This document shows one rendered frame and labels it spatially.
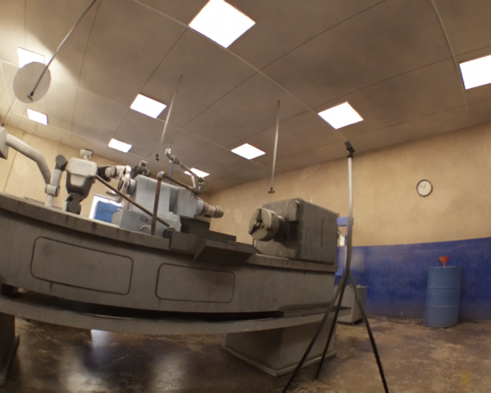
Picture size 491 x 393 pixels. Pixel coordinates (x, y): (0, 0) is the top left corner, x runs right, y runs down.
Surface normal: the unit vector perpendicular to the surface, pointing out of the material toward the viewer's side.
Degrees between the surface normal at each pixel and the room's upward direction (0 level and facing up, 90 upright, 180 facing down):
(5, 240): 90
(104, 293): 90
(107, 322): 90
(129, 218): 90
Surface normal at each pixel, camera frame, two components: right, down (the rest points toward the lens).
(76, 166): 0.51, -0.29
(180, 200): -0.07, -0.47
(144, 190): 0.65, -0.36
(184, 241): 0.64, -0.13
